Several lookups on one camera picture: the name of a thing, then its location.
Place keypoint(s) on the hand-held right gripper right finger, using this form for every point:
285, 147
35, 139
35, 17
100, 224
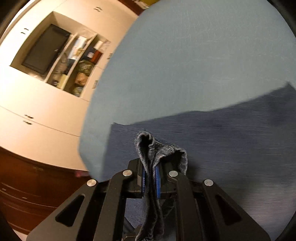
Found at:
158, 183

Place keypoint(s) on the green patterned bag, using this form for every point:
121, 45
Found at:
85, 67

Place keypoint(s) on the bed with blue sheet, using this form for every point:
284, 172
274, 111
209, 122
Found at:
185, 58

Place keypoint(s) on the white box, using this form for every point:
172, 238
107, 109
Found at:
99, 45

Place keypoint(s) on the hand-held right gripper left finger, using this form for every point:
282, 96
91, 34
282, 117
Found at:
143, 183

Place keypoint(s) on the black flat television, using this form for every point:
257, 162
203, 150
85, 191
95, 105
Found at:
46, 48

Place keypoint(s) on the brown bag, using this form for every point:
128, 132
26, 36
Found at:
81, 78

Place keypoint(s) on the cream wall cabinet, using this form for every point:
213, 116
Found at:
46, 111

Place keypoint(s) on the dark blue denim pants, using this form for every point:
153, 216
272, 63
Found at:
231, 139

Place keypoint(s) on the reddish brown box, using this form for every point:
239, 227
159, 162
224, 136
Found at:
97, 56

